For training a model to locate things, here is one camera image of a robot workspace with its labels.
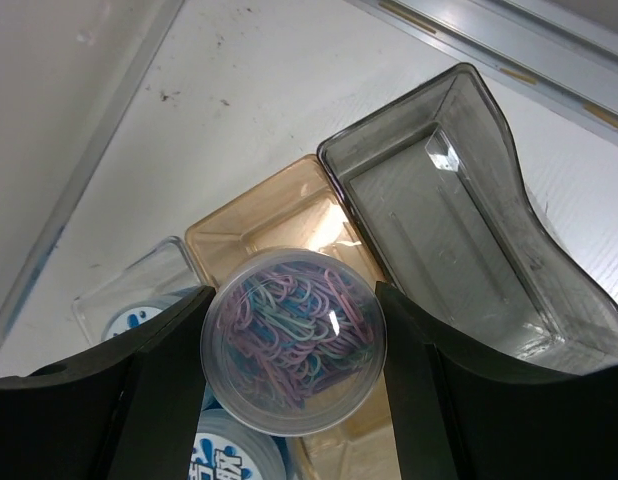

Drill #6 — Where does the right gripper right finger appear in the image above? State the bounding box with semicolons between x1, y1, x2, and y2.
375;283;618;479

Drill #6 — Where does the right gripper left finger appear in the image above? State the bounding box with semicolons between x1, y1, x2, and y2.
0;287;215;479

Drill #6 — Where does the blue tape roll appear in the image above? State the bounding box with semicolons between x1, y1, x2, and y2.
188;408;287;480
101;287;197;342

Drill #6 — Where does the clear plastic container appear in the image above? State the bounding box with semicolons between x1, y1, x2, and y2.
72;236;295;479

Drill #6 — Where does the grey plastic container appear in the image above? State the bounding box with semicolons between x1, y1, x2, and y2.
317;63;618;374

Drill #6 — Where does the aluminium side rail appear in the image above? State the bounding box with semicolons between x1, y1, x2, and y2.
355;1;618;146

